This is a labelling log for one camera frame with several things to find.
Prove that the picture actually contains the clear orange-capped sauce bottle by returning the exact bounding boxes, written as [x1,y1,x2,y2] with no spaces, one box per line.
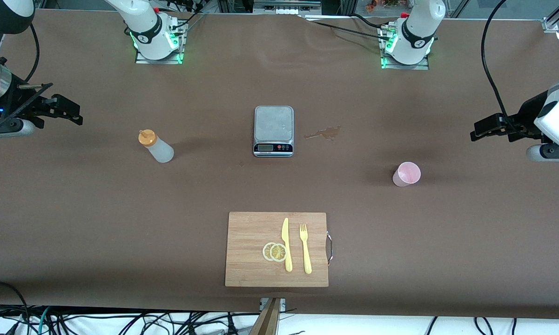
[138,129,175,164]

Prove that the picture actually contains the pink plastic cup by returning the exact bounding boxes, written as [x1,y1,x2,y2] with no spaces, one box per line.
[392,161,422,188]

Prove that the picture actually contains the brown table cover sheet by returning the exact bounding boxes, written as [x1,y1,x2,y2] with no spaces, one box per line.
[0,8,559,320]

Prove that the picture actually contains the silver digital kitchen scale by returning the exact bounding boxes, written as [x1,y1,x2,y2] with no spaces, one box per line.
[253,106,294,158]

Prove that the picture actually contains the wooden cutting board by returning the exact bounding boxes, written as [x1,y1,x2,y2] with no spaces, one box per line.
[225,212,334,288]

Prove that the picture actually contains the yellow plastic fork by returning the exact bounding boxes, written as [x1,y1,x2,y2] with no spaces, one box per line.
[299,223,313,275]

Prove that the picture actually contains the yellow plastic knife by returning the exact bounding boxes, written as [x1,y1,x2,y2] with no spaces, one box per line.
[281,218,293,273]

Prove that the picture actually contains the wooden beam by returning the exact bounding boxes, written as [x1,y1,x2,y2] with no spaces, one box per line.
[250,298,282,335]

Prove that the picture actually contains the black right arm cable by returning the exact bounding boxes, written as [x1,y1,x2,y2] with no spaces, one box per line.
[24,23,40,83]

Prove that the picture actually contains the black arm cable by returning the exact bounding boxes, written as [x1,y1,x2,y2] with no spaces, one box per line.
[24,23,40,83]
[481,0,513,120]

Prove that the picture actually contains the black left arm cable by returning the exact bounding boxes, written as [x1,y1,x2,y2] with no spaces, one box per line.
[481,0,513,120]

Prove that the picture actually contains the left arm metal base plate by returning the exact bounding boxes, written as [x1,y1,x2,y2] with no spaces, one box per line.
[380,26,430,70]

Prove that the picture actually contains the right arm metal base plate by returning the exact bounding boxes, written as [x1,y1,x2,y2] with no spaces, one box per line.
[135,21,186,65]

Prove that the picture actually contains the black cable on table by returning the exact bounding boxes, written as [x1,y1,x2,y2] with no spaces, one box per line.
[307,13,389,39]

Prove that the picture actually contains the black looped floor cable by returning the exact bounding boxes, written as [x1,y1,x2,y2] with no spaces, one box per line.
[0,281,31,335]

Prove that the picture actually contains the teal cable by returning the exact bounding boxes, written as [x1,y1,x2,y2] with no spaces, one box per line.
[37,306,52,335]

